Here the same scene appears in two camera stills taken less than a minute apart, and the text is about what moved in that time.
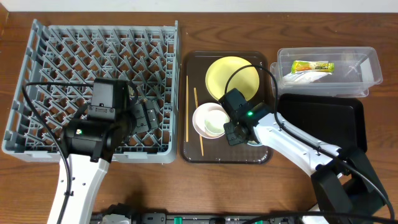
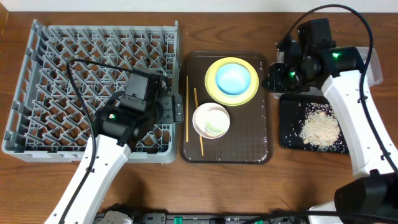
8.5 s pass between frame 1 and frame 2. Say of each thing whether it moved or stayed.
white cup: stayed
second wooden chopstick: stayed
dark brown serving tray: stayed
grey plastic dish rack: stayed
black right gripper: moved
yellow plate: stayed
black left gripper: moved
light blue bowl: moved
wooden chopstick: stayed
